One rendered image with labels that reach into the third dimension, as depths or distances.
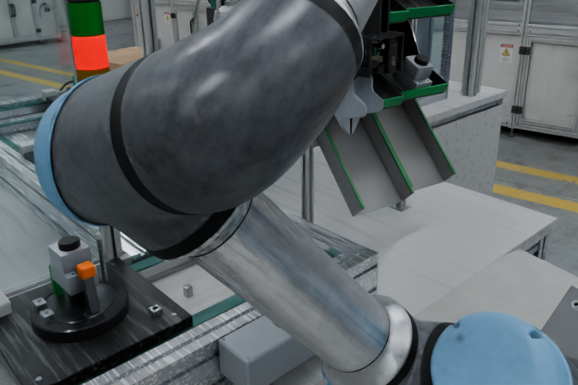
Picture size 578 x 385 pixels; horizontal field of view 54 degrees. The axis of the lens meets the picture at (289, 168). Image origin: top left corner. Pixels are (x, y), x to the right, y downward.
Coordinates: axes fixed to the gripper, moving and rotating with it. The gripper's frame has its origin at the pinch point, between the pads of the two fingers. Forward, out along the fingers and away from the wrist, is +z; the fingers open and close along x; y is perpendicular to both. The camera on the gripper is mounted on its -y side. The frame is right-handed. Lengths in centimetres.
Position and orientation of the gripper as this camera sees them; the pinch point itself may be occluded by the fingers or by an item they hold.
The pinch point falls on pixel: (346, 124)
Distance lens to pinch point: 86.1
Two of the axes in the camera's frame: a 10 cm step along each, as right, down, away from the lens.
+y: 6.7, 2.6, -7.0
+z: 0.2, 9.3, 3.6
